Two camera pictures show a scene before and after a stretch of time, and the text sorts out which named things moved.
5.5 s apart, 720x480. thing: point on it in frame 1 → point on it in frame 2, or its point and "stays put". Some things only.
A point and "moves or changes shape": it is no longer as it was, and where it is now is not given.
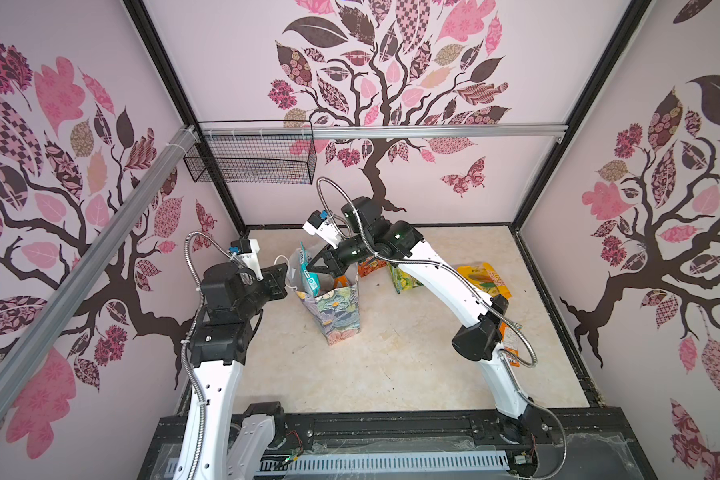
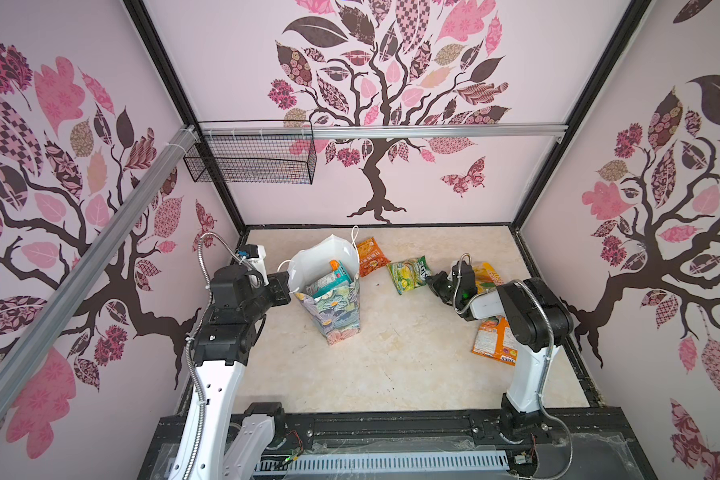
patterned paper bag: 336,309 stays put
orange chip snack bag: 370,265 stays put
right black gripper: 331,262 → 435,285
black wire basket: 254,152 stays put
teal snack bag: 309,280 moves or changes shape
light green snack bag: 402,280 stays put
